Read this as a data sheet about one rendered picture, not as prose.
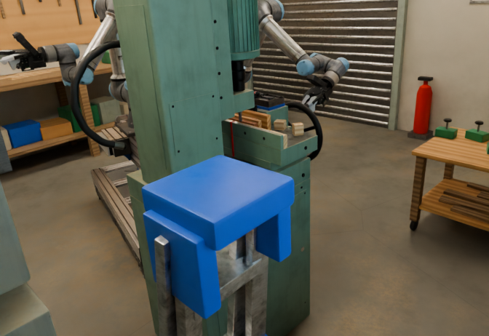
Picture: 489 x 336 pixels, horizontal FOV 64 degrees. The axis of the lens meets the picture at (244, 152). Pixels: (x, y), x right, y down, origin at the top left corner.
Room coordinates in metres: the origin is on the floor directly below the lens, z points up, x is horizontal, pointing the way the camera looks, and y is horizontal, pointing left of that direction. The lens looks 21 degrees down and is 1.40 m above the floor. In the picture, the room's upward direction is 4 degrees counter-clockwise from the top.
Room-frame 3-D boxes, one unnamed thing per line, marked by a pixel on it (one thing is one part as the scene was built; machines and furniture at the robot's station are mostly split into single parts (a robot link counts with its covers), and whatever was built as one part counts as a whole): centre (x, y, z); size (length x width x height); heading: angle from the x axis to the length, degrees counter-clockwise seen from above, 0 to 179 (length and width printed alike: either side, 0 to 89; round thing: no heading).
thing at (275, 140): (1.50, 0.07, 0.93); 0.60 x 0.02 x 0.06; 42
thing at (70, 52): (1.90, 0.81, 1.21); 0.11 x 0.08 x 0.09; 134
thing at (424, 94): (3.73, -1.79, 0.30); 0.19 x 0.18 x 0.60; 135
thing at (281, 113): (1.66, -0.10, 0.91); 0.15 x 0.14 x 0.09; 42
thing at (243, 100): (1.48, 0.02, 1.03); 0.14 x 0.07 x 0.09; 132
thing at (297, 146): (1.60, -0.04, 0.87); 0.61 x 0.30 x 0.06; 42
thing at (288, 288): (1.41, 0.10, 0.35); 0.58 x 0.45 x 0.71; 132
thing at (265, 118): (1.56, -0.03, 0.94); 0.23 x 0.02 x 0.07; 42
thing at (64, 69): (1.89, 0.79, 1.12); 0.11 x 0.08 x 0.11; 44
